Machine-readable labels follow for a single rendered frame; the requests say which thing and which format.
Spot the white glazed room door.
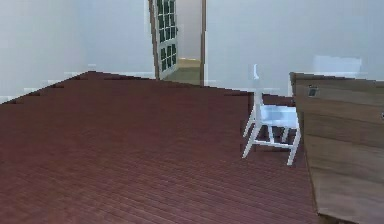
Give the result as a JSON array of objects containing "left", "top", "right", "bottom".
[{"left": 153, "top": 0, "right": 180, "bottom": 80}]

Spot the white wooden chair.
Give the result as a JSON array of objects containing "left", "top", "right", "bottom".
[{"left": 241, "top": 63, "right": 302, "bottom": 167}]

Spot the brown wooden chest of drawers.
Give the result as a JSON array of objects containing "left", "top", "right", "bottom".
[{"left": 289, "top": 71, "right": 384, "bottom": 224}]

